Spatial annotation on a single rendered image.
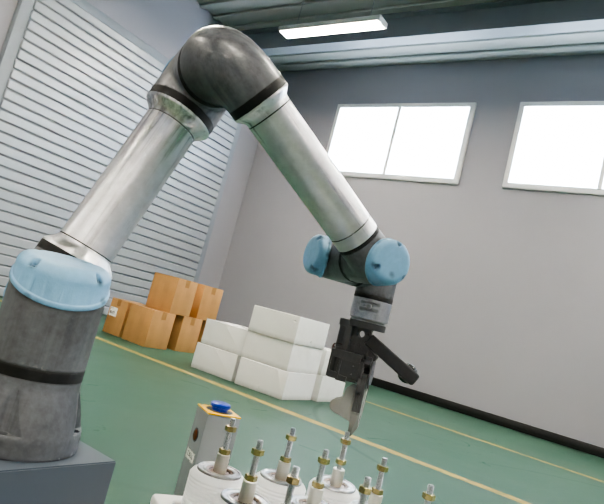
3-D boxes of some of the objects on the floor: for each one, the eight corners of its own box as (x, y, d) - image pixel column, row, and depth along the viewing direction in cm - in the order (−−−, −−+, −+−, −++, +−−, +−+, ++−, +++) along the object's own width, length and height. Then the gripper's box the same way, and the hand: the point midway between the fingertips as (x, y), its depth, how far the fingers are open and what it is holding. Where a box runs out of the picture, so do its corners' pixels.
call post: (161, 582, 103) (207, 414, 106) (153, 563, 109) (196, 404, 113) (198, 582, 106) (241, 419, 110) (187, 564, 112) (229, 410, 116)
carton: (129, 335, 503) (139, 302, 506) (146, 341, 489) (156, 307, 492) (101, 330, 479) (111, 296, 482) (118, 337, 465) (128, 302, 468)
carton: (166, 350, 462) (176, 314, 465) (143, 347, 443) (154, 310, 446) (143, 341, 480) (153, 307, 483) (121, 338, 461) (131, 303, 464)
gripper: (345, 317, 113) (320, 422, 111) (338, 315, 104) (311, 429, 102) (387, 327, 111) (363, 434, 108) (384, 326, 102) (357, 442, 100)
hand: (354, 429), depth 105 cm, fingers closed
